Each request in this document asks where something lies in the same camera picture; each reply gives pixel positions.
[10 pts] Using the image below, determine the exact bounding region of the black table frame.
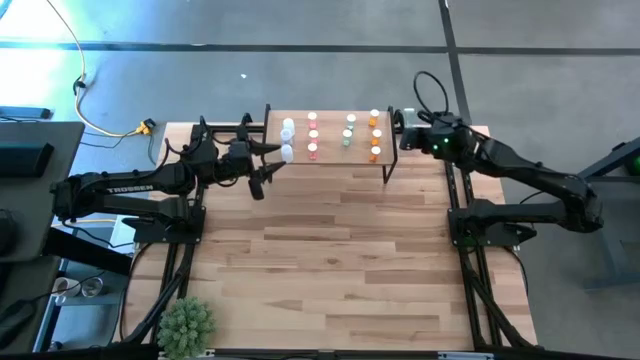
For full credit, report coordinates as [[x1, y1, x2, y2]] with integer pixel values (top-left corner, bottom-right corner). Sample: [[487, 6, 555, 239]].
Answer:
[[114, 119, 541, 360]]

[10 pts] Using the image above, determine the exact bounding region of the black desk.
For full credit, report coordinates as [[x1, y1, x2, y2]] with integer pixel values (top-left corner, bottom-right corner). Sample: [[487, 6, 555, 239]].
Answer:
[[0, 121, 86, 264]]

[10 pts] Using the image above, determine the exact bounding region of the white cup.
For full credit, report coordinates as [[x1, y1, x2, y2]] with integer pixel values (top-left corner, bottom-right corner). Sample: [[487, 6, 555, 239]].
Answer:
[[52, 276, 81, 299]]

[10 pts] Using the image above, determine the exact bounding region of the glass cup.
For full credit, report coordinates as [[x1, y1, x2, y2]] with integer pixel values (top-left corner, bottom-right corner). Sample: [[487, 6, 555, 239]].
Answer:
[[80, 277, 105, 300]]

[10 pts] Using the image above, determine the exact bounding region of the green artificial plant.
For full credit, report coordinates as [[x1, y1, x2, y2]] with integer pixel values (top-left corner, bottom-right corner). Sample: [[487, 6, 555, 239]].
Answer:
[[156, 296, 218, 360]]

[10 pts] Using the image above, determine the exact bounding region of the yellow power cable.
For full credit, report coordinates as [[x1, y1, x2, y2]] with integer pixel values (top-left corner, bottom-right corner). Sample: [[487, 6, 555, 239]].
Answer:
[[47, 0, 154, 139]]

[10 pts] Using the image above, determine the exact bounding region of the dark flat device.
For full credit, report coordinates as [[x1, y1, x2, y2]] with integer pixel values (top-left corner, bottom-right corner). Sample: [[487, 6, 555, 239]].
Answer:
[[0, 105, 53, 121]]

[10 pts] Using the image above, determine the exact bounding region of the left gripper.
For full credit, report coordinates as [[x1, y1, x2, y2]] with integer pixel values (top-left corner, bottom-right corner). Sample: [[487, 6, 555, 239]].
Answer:
[[219, 139, 287, 184]]

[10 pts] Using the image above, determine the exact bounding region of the black crossbeam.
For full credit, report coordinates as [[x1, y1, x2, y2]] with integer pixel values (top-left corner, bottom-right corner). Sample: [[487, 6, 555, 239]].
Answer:
[[42, 227, 134, 276]]

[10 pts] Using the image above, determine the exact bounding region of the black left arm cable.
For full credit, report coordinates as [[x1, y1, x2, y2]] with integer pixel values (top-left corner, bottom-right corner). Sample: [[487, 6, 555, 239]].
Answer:
[[163, 112, 254, 157]]

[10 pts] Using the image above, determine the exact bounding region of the grey metal bracket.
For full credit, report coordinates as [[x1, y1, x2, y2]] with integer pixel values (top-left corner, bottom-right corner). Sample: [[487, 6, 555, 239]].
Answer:
[[437, 351, 496, 360]]

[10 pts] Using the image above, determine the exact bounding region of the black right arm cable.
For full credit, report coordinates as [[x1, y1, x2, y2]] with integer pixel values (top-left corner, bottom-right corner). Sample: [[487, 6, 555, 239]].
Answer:
[[412, 70, 451, 126]]

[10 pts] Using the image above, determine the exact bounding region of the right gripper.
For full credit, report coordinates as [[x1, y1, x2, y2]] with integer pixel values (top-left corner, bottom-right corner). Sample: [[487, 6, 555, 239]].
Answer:
[[392, 108, 476, 162]]

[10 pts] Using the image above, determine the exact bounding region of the grey metal table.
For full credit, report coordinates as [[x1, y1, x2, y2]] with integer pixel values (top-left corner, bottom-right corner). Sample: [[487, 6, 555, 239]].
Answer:
[[574, 137, 640, 294]]

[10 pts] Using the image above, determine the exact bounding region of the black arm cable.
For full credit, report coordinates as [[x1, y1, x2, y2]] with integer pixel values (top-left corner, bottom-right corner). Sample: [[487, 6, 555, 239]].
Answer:
[[163, 112, 254, 157], [412, 70, 451, 126]]

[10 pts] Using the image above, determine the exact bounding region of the wooden shelf black metal frame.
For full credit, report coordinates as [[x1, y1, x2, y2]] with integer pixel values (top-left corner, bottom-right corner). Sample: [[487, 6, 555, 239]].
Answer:
[[262, 103, 400, 185]]

